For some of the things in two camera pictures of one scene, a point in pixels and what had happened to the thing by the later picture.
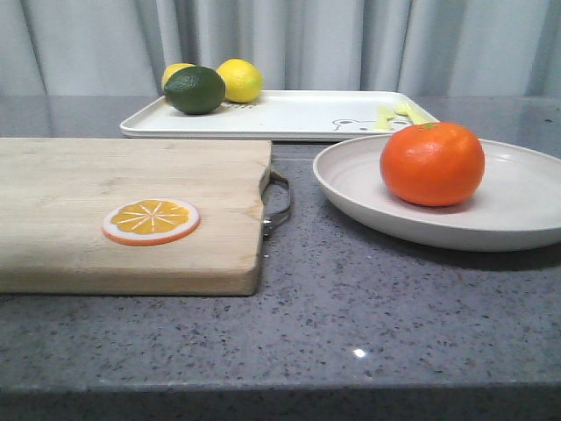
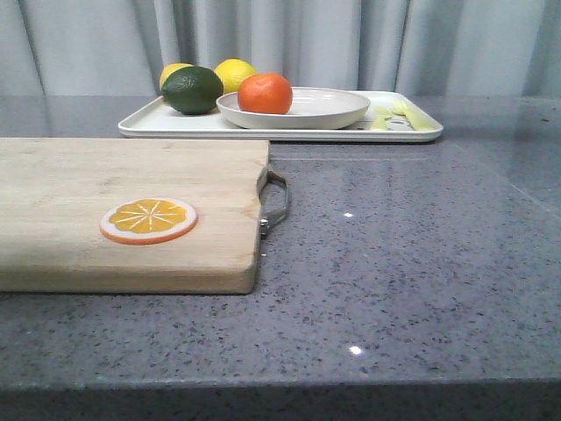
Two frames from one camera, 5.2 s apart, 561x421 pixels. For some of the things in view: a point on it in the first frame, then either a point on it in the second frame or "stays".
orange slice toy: x=150 y=221 stays
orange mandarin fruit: x=433 y=164 → x=265 y=93
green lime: x=195 y=90 stays
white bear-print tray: x=283 y=116 stays
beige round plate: x=516 y=203 → x=310 y=108
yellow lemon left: x=171 y=70 stays
